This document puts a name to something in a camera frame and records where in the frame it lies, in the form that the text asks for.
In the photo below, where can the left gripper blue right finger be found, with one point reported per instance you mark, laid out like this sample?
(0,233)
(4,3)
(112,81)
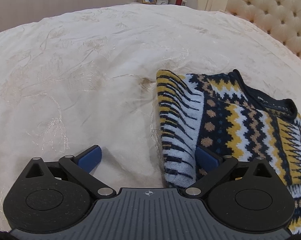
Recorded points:
(206,159)

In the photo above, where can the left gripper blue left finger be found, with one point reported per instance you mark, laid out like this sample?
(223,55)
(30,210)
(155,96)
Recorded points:
(90,158)

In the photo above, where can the navy yellow patterned knit sweater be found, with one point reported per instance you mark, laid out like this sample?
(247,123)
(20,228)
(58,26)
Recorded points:
(221,113)

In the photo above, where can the cream embroidered bedspread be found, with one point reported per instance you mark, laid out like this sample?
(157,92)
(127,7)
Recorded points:
(89,77)

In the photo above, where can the small alarm clock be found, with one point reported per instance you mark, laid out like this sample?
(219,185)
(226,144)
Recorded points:
(162,2)

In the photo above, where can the beige tufted headboard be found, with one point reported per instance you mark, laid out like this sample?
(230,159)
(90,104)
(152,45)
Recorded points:
(281,19)

